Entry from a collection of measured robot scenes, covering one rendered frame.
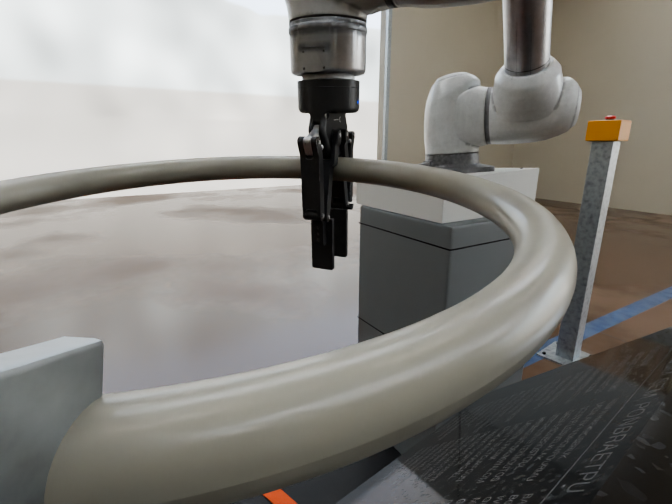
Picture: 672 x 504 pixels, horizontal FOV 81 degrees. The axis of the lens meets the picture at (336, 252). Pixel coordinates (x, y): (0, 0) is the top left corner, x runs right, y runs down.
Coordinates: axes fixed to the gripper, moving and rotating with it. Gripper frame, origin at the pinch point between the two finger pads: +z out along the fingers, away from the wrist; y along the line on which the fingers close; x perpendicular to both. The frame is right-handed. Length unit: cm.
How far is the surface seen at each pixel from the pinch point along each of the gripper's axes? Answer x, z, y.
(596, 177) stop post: 60, 10, -144
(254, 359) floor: -75, 95, -85
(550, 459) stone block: 25.1, 3.5, 25.6
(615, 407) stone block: 29.6, 2.7, 20.1
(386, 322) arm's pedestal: -6, 47, -60
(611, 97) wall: 172, -31, -690
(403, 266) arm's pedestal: -1, 26, -58
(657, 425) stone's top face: 29.9, -0.3, 25.0
